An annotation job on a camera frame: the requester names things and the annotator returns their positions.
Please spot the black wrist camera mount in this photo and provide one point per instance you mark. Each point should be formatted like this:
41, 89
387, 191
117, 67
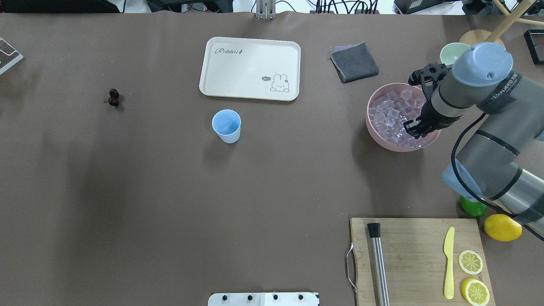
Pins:
432, 73

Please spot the round wooden rack base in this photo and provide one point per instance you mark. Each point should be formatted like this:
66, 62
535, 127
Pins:
474, 36

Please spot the grey folded cloth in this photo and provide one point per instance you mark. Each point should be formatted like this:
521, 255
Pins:
353, 62

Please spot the yellow plastic knife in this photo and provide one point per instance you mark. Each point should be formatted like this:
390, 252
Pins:
448, 249

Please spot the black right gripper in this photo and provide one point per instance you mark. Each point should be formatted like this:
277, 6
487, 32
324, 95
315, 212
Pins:
434, 117

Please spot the yellow lemon near board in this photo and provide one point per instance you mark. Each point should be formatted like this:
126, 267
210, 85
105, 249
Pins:
502, 228

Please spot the light green bowl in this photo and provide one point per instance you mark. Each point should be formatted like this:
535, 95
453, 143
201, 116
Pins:
451, 52

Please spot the cream rabbit tray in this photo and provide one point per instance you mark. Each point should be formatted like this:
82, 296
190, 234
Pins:
237, 67

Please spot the dark red cherries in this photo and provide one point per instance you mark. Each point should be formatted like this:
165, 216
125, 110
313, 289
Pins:
114, 98

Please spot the wooden cutting board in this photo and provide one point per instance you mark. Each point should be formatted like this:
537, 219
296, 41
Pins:
414, 259

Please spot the pink bowl of ice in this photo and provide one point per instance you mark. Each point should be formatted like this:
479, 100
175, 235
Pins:
388, 109

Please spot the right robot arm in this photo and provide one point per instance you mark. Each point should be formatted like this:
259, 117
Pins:
511, 104

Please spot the steel muddler black tip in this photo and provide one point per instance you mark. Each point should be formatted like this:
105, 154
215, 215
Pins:
374, 230

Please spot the light blue cup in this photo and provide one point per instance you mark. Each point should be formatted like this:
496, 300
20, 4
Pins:
227, 125

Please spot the white bottle rack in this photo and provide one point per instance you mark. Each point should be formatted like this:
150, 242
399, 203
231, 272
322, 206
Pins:
9, 56

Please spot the green lime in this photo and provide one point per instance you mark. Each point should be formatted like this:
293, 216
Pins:
473, 208

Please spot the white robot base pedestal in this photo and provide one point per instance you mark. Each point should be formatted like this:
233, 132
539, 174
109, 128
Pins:
265, 299

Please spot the upper lemon slice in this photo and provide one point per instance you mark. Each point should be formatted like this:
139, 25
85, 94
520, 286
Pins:
475, 292

